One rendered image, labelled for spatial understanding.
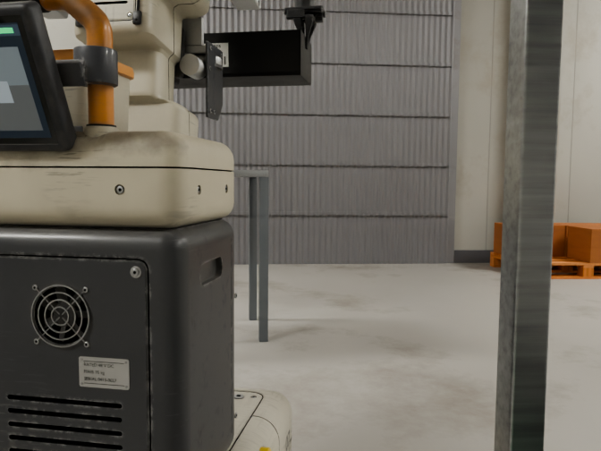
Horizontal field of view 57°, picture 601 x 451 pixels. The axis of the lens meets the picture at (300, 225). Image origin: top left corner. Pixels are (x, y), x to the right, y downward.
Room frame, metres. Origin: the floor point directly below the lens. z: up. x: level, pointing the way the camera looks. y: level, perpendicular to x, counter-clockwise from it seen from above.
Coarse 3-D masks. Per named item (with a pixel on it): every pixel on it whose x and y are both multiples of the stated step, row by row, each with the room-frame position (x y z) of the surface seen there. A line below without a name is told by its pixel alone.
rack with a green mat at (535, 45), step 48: (528, 0) 0.43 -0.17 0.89; (528, 48) 0.43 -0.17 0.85; (528, 96) 0.43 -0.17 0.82; (528, 144) 0.43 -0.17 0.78; (528, 192) 0.43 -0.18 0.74; (528, 240) 0.43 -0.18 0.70; (528, 288) 0.43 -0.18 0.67; (528, 336) 0.43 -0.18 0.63; (528, 384) 0.43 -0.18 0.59; (528, 432) 0.43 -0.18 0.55
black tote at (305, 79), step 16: (224, 32) 1.44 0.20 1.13; (240, 32) 1.43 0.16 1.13; (256, 32) 1.43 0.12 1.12; (272, 32) 1.42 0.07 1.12; (288, 32) 1.41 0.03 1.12; (224, 48) 1.44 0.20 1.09; (240, 48) 1.43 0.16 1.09; (256, 48) 1.43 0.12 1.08; (272, 48) 1.42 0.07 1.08; (288, 48) 1.41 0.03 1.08; (304, 48) 1.46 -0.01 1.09; (224, 64) 1.44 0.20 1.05; (240, 64) 1.43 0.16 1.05; (256, 64) 1.43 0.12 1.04; (272, 64) 1.42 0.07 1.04; (288, 64) 1.41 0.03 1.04; (304, 64) 1.46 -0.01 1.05; (192, 80) 1.49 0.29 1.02; (224, 80) 1.49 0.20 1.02; (240, 80) 1.49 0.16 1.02; (256, 80) 1.49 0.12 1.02; (272, 80) 1.49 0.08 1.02; (288, 80) 1.49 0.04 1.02; (304, 80) 1.48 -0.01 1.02
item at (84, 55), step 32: (0, 32) 0.64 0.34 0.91; (32, 32) 0.63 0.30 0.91; (0, 64) 0.66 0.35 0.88; (32, 64) 0.65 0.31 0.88; (64, 64) 0.68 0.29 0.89; (96, 64) 0.69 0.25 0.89; (0, 96) 0.67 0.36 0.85; (32, 96) 0.67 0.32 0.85; (64, 96) 0.68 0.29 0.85; (0, 128) 0.69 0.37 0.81; (32, 128) 0.69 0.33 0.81; (64, 128) 0.68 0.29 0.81
